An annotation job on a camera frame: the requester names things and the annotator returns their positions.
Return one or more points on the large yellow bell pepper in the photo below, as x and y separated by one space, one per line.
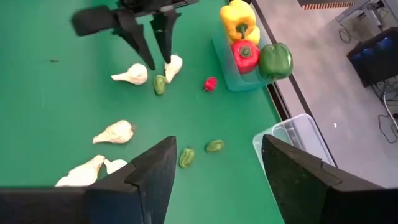
236 15
255 35

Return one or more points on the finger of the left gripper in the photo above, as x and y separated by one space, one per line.
133 34
164 31

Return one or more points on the green table mat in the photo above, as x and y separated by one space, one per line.
62 109

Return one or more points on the clear plastic bin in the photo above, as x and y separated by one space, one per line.
295 133

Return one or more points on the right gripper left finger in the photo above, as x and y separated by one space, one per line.
140 193

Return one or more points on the black box with blue glow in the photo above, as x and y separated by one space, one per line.
376 56

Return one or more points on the black metal table frame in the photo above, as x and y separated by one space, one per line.
276 99

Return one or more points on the teal plastic bin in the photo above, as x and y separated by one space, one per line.
230 71

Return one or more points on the large red bell pepper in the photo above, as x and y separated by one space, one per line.
248 63

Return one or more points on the small green pepper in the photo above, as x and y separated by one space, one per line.
215 145
159 84
186 157

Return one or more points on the small white garlic clove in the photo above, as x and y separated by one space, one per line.
115 164

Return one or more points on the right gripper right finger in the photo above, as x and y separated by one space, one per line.
311 193

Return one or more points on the large green bell pepper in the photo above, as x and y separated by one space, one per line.
275 60

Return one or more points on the white garlic bulb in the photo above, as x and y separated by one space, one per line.
82 172
133 74
115 132
173 68

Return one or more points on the small red pepper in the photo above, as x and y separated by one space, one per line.
210 84

